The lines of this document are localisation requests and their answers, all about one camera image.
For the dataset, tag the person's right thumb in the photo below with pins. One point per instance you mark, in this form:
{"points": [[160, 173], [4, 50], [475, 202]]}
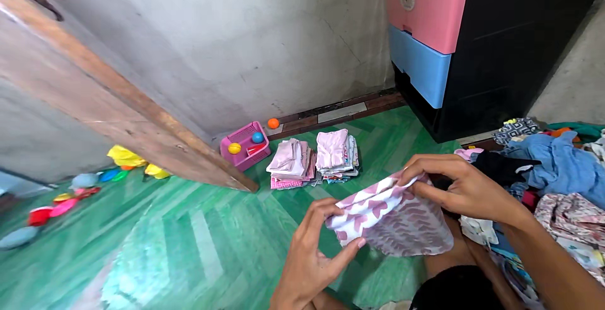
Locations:
{"points": [[436, 193]]}

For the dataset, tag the person's left forearm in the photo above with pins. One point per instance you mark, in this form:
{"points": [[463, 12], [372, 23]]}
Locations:
{"points": [[290, 305]]}

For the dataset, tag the person's left thumb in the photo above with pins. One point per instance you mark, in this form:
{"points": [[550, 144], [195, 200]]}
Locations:
{"points": [[345, 255]]}

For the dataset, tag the pink plastic basket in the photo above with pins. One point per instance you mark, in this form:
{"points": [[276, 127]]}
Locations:
{"points": [[246, 160]]}

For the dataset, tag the blue ball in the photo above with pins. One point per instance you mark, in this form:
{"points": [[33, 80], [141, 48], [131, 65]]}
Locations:
{"points": [[257, 137]]}

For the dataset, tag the stack of folded patterned clothes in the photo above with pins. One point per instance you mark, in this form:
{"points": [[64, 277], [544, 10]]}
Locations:
{"points": [[333, 150]]}

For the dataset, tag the light blue flat object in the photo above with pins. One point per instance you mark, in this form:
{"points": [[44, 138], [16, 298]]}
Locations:
{"points": [[21, 182]]}

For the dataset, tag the person's legs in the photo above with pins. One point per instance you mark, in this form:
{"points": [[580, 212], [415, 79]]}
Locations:
{"points": [[456, 248]]}

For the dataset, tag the pile of mixed clothes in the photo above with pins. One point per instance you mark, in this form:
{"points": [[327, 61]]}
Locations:
{"points": [[557, 163]]}

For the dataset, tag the black pink blue drawer cabinet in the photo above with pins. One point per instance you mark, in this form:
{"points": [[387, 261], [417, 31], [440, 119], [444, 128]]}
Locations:
{"points": [[496, 40]]}

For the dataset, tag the person's left fingers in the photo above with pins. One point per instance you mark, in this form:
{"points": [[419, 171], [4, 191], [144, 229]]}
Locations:
{"points": [[320, 202]]}

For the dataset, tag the yellow ball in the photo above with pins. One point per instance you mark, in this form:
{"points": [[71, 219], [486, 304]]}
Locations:
{"points": [[234, 148]]}

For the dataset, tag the person's left hand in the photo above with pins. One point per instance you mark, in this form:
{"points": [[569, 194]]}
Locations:
{"points": [[305, 265]]}

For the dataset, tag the row of colourful toys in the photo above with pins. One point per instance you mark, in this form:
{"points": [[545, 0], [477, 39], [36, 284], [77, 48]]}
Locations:
{"points": [[40, 216]]}

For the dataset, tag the person's right hand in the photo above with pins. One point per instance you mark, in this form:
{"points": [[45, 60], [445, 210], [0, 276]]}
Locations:
{"points": [[470, 192]]}

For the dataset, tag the white cloth with pink hearts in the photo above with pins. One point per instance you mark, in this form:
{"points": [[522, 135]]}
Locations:
{"points": [[404, 225]]}

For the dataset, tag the orange ball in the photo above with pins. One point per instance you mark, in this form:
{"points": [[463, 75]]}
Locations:
{"points": [[273, 123]]}

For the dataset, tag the person's right forearm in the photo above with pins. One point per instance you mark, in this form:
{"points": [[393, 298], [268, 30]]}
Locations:
{"points": [[550, 258]]}

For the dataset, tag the stack of folded pink clothes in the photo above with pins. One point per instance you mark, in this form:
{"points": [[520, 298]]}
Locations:
{"points": [[290, 161]]}

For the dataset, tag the person's left index finger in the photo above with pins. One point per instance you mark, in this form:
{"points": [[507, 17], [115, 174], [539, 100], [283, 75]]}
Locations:
{"points": [[320, 221]]}

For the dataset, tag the wooden partition board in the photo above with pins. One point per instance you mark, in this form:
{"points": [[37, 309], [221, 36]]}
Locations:
{"points": [[118, 88]]}

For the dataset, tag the red plastic toy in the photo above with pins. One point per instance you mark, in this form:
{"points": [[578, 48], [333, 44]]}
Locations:
{"points": [[255, 149]]}

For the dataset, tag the person's right index finger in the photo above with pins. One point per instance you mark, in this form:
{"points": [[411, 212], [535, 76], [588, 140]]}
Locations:
{"points": [[428, 167]]}

